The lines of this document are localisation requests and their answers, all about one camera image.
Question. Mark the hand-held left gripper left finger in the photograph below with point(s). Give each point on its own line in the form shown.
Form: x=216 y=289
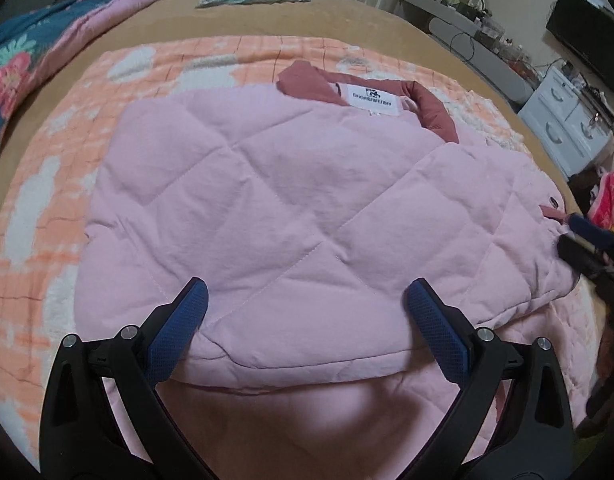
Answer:
x=177 y=330

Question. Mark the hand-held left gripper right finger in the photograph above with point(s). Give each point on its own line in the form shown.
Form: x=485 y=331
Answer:
x=437 y=330

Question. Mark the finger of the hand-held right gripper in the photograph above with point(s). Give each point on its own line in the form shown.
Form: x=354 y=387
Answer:
x=589 y=230
x=579 y=255

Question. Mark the pink quilted jacket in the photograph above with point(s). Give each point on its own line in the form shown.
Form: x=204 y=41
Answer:
x=287 y=200

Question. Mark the pink red cloth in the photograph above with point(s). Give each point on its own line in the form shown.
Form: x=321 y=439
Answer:
x=612 y=200

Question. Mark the black fuzzy cloth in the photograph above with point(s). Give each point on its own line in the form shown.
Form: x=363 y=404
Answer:
x=582 y=185

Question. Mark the white drawer cabinet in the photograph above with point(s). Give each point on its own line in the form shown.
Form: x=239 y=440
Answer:
x=552 y=120

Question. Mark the grey dressing table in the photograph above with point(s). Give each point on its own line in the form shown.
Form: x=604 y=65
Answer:
x=487 y=60

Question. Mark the orange checked printed blanket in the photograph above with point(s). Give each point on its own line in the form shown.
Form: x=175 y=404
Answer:
x=52 y=160

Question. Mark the group of small bottles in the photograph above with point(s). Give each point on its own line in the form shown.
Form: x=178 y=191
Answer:
x=487 y=35

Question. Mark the bed with tan cover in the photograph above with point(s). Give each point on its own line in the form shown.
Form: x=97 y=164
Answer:
x=362 y=20

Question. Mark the teal floral quilt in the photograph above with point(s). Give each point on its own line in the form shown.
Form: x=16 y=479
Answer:
x=17 y=60

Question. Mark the black wall television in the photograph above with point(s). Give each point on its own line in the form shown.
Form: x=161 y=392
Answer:
x=587 y=35

